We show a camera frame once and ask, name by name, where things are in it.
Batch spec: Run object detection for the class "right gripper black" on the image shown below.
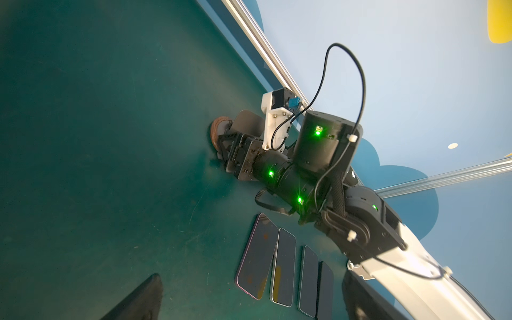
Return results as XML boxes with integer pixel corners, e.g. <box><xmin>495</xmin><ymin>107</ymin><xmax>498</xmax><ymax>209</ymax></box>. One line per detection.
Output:
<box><xmin>217</xmin><ymin>132</ymin><xmax>295</xmax><ymax>181</ymax></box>

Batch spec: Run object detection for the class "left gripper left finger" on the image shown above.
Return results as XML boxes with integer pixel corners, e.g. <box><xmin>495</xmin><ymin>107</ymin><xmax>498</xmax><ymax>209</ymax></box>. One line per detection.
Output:
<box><xmin>101</xmin><ymin>273</ymin><xmax>163</xmax><ymax>320</ymax></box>

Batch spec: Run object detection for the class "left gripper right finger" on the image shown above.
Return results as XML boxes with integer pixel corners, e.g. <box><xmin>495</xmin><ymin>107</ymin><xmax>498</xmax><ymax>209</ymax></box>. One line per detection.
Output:
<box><xmin>342</xmin><ymin>271</ymin><xmax>407</xmax><ymax>320</ymax></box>

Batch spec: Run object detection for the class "black phone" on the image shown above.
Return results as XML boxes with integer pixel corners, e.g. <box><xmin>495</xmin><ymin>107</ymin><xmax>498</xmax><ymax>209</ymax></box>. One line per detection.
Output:
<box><xmin>316</xmin><ymin>261</ymin><xmax>334</xmax><ymax>320</ymax></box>

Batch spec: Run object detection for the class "round wooden phone stand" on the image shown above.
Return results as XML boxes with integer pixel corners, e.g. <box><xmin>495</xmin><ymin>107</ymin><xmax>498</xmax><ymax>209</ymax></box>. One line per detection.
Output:
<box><xmin>210</xmin><ymin>109</ymin><xmax>265</xmax><ymax>153</ymax></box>

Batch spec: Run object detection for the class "silver phone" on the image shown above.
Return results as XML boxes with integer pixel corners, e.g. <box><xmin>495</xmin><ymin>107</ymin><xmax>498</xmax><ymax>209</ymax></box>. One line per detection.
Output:
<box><xmin>298</xmin><ymin>245</ymin><xmax>319</xmax><ymax>318</ymax></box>
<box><xmin>270</xmin><ymin>228</ymin><xmax>297</xmax><ymax>307</ymax></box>

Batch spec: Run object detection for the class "purple-edged phone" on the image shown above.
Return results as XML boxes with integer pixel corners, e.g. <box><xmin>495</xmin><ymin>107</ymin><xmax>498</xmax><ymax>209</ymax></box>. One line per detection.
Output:
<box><xmin>235</xmin><ymin>213</ymin><xmax>279</xmax><ymax>300</ymax></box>

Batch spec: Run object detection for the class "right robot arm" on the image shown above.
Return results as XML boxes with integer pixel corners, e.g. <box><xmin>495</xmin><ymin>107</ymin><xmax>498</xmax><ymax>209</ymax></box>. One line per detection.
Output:
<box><xmin>210</xmin><ymin>108</ymin><xmax>491</xmax><ymax>319</ymax></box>

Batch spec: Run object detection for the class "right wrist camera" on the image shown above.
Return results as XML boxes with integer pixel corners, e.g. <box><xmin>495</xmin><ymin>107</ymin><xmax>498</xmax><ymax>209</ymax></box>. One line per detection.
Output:
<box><xmin>261</xmin><ymin>87</ymin><xmax>301</xmax><ymax>153</ymax></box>

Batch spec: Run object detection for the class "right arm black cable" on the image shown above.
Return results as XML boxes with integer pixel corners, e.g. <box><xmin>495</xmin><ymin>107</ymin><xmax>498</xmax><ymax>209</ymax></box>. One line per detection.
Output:
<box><xmin>254</xmin><ymin>43</ymin><xmax>453</xmax><ymax>281</ymax></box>

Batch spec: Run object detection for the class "aluminium frame back rail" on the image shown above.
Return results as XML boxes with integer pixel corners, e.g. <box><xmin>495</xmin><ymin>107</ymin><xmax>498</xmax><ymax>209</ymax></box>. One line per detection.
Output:
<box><xmin>375</xmin><ymin>157</ymin><xmax>511</xmax><ymax>199</ymax></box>

